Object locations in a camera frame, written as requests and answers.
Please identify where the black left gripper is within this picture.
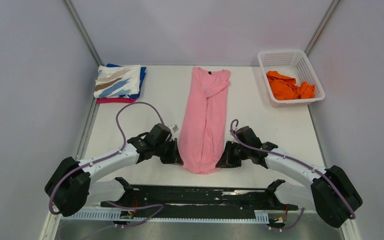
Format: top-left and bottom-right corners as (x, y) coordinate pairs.
(154, 137), (184, 165)

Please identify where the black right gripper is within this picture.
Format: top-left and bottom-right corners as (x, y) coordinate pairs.
(216, 141), (250, 169)

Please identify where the pink t-shirt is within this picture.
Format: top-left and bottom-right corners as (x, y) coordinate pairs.
(178, 67), (231, 174)

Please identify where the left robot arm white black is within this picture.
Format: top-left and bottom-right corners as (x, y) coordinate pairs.
(44, 123), (183, 217)

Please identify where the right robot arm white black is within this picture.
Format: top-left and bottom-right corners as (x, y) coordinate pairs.
(216, 126), (363, 228)

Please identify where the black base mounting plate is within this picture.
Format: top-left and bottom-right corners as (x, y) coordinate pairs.
(115, 184), (298, 218)

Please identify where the orange crumpled t-shirt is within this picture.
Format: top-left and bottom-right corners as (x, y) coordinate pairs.
(266, 71), (316, 101)

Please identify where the white blue beige folded shirt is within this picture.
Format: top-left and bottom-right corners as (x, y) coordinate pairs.
(93, 65), (142, 99)

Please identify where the white plastic basket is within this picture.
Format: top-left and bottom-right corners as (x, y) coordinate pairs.
(257, 49), (326, 108)

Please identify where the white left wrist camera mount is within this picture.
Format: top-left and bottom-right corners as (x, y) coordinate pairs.
(168, 124), (179, 135)

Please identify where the aluminium frame rail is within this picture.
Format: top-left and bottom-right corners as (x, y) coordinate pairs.
(50, 186), (353, 215)

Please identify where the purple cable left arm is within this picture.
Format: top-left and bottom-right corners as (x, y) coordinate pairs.
(48, 101), (167, 229)

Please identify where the metal corner rail right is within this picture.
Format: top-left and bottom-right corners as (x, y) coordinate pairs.
(304, 0), (342, 56)

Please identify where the metal corner rail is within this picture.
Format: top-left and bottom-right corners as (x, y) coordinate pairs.
(62, 0), (103, 66)
(304, 0), (342, 56)

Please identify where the metal corner rail left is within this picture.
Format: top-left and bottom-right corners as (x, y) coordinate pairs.
(62, 0), (103, 66)

